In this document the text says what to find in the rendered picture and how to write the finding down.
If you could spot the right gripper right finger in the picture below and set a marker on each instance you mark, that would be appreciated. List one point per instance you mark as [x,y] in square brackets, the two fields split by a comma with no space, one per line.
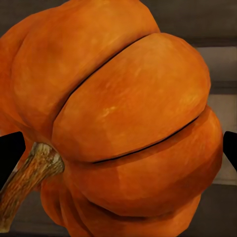
[230,147]

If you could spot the pumpkin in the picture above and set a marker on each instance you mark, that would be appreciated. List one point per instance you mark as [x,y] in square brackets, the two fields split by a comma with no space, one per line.
[119,137]

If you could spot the cabinet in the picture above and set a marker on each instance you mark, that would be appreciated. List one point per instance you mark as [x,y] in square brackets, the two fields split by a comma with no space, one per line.
[210,26]

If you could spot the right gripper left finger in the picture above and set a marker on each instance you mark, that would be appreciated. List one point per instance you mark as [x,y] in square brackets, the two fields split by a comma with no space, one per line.
[12,147]

